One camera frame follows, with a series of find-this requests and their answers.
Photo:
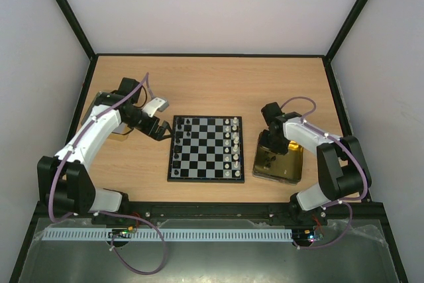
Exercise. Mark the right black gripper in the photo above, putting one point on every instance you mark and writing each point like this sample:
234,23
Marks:
276,144

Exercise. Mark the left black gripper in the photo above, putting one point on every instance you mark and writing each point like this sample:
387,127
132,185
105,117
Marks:
158,135

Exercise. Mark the gold metal tin tray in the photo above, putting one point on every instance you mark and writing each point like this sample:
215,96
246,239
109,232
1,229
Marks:
286,168

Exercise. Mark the black grey chess board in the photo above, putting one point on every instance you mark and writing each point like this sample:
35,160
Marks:
206,149

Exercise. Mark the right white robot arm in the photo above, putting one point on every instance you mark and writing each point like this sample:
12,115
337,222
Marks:
341,167

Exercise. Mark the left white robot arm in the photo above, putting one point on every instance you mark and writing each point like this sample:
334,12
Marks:
63,179

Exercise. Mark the silver tin lid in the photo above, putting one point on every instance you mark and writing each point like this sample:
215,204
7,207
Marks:
121,132

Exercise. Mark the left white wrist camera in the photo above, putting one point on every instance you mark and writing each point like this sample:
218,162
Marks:
155,105

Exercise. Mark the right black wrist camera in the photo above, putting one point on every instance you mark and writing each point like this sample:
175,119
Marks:
270,111

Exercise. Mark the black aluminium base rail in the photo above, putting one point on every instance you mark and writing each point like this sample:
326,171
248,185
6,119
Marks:
278,214

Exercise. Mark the white slotted cable duct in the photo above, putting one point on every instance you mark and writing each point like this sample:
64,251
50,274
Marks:
171,235

